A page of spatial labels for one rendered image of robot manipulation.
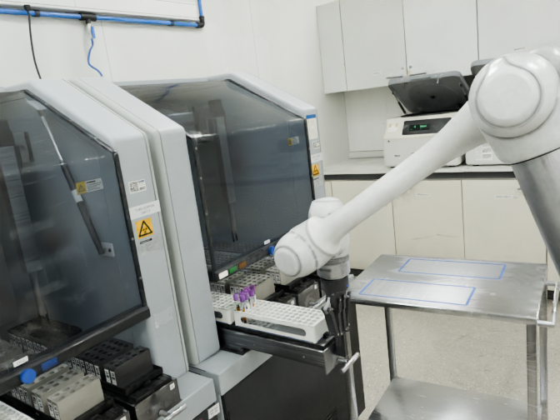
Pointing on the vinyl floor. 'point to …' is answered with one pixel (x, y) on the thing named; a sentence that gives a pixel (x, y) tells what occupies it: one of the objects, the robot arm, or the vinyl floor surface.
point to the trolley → (431, 398)
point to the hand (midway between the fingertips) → (341, 343)
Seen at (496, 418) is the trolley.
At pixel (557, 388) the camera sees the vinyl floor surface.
